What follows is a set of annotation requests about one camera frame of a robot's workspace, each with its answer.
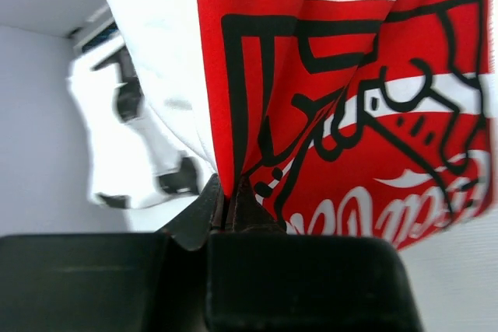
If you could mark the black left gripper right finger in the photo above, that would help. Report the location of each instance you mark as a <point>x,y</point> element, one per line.
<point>262,279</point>

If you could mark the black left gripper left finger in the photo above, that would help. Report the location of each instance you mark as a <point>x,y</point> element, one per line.
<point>110,282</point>

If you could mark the white t-shirt green trim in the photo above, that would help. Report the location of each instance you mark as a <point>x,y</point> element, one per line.
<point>348,117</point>

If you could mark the folded white t-shirt black print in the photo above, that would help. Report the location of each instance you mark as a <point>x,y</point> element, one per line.
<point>134,161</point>

